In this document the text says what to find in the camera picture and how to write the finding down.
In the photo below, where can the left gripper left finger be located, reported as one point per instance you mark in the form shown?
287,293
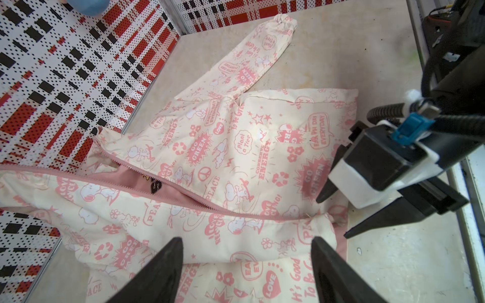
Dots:
159,280

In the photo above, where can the black-haired striped doll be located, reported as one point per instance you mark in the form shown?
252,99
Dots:
88,7

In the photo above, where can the cream pink printed jacket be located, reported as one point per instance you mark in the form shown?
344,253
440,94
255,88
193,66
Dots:
234,173

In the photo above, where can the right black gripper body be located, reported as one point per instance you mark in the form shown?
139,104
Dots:
441,198

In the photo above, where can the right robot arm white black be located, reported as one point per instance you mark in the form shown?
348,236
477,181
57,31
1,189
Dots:
451,97

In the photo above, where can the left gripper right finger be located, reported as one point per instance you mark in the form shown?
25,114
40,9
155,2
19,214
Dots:
335,280

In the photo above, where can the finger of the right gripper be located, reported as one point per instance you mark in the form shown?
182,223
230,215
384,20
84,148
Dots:
328,190
400,212

